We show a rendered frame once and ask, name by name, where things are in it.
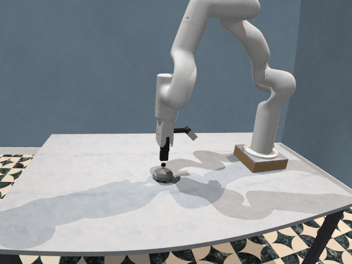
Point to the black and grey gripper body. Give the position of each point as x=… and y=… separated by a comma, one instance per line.
x=165, y=128

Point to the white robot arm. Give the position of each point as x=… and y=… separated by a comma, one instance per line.
x=174, y=90

